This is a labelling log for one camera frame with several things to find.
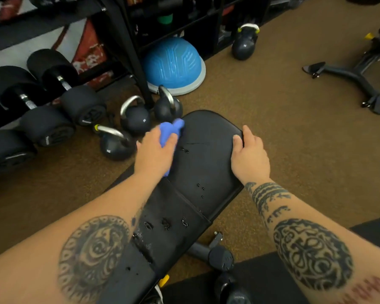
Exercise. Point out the person's left thumb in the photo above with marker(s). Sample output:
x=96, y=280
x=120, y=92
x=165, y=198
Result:
x=171, y=147

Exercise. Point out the black exercise machine base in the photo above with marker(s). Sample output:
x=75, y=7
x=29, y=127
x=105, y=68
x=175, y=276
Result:
x=357, y=72

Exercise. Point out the person's right forearm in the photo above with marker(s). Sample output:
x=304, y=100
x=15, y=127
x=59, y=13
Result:
x=310, y=246

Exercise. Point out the black dumbbell rack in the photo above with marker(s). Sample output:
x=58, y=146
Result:
x=126, y=50

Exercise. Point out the person's right thumb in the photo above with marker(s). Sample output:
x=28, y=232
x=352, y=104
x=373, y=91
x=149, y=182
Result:
x=237, y=144

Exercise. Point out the blue cleaning cloth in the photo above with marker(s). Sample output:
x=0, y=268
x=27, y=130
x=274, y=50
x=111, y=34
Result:
x=170, y=129

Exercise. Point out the black padded weight bench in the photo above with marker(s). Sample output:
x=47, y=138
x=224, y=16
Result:
x=205, y=161

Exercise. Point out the person's left forearm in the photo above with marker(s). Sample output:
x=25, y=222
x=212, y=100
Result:
x=82, y=237

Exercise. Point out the blue balance trainer dome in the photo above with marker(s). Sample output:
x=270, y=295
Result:
x=172, y=64

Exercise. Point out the black storage shelf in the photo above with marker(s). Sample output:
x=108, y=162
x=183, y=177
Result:
x=202, y=18

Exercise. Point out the person's right hand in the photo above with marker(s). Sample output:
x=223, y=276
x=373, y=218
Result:
x=250, y=161

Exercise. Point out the person's left hand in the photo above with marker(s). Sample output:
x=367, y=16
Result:
x=152, y=156

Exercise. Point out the black rubber dumbbell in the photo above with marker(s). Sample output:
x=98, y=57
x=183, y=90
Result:
x=6, y=148
x=79, y=101
x=44, y=123

